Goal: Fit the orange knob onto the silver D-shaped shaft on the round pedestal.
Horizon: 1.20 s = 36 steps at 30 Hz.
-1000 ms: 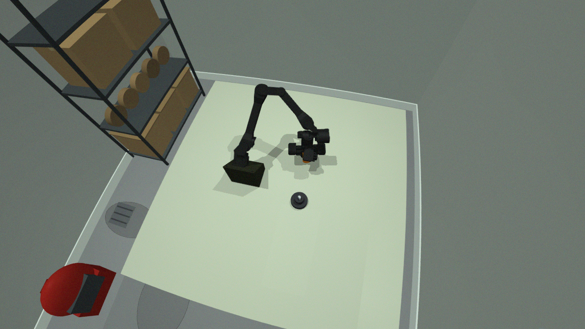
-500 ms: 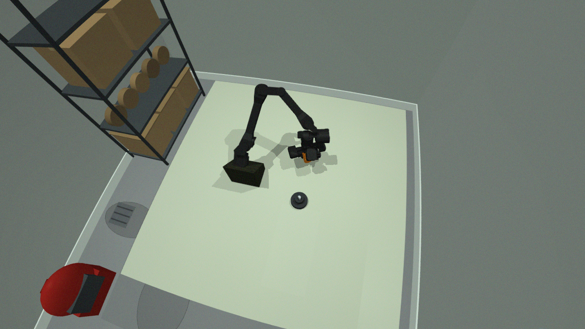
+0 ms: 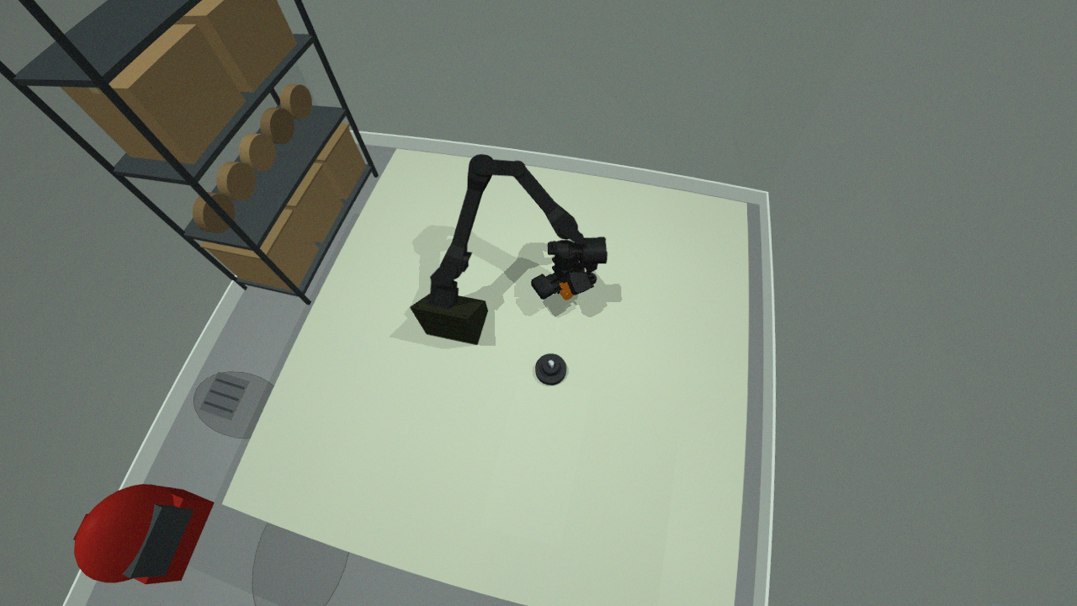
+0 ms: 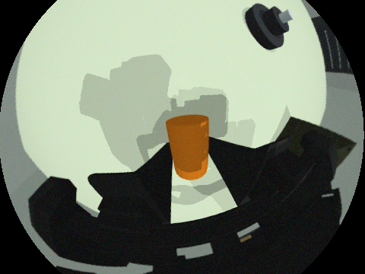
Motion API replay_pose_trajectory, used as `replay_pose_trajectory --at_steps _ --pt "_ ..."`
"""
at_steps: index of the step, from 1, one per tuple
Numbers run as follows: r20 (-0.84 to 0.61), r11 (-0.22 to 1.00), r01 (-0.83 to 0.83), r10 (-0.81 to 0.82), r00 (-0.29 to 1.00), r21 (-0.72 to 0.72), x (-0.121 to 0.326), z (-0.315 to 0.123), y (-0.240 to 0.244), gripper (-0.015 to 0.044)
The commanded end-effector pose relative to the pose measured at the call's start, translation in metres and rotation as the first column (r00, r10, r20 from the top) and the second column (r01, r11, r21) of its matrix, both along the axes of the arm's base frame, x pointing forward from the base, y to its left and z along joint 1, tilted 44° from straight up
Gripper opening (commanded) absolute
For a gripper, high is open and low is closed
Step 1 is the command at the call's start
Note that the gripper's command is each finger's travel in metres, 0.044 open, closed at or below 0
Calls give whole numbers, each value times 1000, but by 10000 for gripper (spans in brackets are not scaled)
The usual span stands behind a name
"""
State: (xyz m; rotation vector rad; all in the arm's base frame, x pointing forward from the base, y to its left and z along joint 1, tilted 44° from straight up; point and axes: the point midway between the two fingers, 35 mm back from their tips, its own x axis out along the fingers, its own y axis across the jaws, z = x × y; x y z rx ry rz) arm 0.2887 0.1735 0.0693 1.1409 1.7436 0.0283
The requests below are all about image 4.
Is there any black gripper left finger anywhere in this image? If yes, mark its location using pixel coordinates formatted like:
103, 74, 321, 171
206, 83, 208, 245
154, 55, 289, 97
88, 143, 173, 225

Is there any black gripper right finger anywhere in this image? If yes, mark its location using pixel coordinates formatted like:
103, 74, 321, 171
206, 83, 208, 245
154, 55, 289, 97
209, 136, 292, 206

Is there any orange knob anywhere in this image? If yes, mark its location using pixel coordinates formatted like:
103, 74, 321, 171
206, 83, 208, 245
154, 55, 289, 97
165, 115, 209, 180

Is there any black round pedestal with silver shaft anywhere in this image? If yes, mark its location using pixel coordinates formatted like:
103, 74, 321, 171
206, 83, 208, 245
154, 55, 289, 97
244, 3, 294, 49

